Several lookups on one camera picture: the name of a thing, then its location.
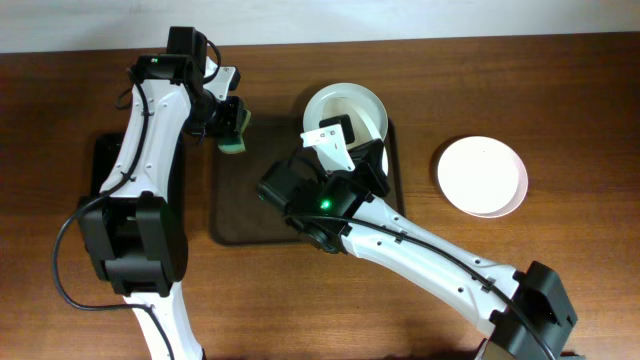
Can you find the green dish sponge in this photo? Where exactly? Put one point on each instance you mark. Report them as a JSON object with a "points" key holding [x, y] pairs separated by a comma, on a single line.
{"points": [[235, 144]]}

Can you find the brown plastic serving tray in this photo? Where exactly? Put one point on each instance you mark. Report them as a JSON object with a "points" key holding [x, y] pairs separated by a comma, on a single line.
{"points": [[238, 215]]}

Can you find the black rectangular sponge tray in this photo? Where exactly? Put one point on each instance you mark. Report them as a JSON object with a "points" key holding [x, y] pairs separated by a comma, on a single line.
{"points": [[106, 150]]}

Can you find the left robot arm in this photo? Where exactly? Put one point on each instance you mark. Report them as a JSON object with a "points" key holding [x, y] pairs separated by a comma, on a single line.
{"points": [[133, 227]]}

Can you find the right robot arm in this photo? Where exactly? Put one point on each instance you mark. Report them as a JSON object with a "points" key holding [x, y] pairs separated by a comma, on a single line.
{"points": [[523, 315]]}

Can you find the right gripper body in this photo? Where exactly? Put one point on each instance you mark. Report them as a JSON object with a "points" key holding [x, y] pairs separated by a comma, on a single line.
{"points": [[364, 174]]}

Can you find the white plate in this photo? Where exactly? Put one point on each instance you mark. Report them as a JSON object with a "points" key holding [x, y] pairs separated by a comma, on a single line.
{"points": [[345, 98], [482, 176]]}

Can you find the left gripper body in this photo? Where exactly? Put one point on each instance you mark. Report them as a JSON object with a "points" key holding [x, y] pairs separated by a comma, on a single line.
{"points": [[216, 115]]}

